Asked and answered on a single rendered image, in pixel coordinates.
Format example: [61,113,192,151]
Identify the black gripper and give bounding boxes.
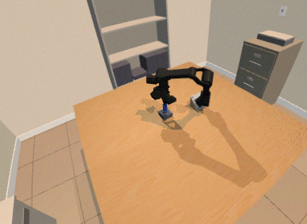
[157,85,176,104]

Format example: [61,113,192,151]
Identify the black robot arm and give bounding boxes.
[146,66,214,107]

